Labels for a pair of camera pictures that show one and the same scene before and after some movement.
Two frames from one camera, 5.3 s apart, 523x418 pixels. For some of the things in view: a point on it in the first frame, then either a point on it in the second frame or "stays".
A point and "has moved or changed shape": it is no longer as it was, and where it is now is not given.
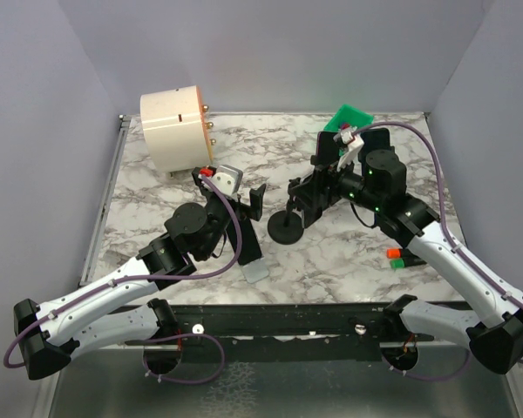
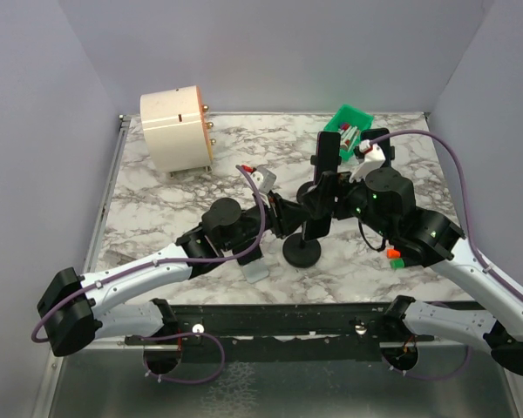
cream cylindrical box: (175, 129) stays
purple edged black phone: (327, 147) stays
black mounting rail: (259, 333) stays
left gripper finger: (255, 200) -> (290, 216)
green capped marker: (397, 263) stays
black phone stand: (286, 226) has moved or changed shape
